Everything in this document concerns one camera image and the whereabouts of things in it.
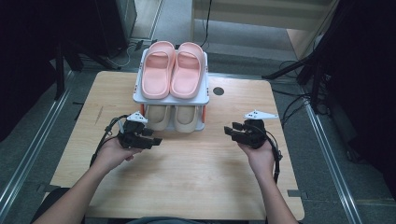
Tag metal floor rail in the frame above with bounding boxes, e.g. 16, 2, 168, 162
0, 70, 75, 214
302, 101, 364, 224

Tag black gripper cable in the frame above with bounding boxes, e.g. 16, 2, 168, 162
89, 114, 129, 168
263, 128, 284, 185

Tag beige clog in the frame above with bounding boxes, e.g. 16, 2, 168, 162
144, 105, 173, 132
172, 105, 201, 134

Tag white floor cable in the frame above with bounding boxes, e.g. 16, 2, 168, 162
106, 46, 133, 68

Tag person's left hand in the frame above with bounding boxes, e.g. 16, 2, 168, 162
90, 137, 143, 175

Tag dark cabinet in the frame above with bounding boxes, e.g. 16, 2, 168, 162
92, 0, 138, 58

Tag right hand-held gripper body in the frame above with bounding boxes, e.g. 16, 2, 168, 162
239, 109, 279, 150

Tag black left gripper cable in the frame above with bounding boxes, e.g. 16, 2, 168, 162
89, 114, 129, 168

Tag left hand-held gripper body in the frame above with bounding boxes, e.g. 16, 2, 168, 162
117, 110, 149, 150

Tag white shoe rack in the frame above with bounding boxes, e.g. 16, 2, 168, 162
132, 47, 210, 133

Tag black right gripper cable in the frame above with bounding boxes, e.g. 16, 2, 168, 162
263, 128, 284, 185

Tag black hanging cable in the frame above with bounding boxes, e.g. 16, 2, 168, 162
199, 0, 214, 49

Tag black metal stand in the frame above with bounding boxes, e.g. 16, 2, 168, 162
52, 36, 85, 101
261, 27, 347, 113

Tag pink slipper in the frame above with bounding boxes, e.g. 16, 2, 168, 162
141, 40, 177, 101
169, 41, 205, 100

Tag black floor cables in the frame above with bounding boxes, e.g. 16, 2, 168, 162
271, 59, 314, 127

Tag person's right hand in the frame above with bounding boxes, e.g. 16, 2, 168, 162
237, 139, 276, 179

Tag wooden platform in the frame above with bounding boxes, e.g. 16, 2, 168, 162
190, 0, 341, 61

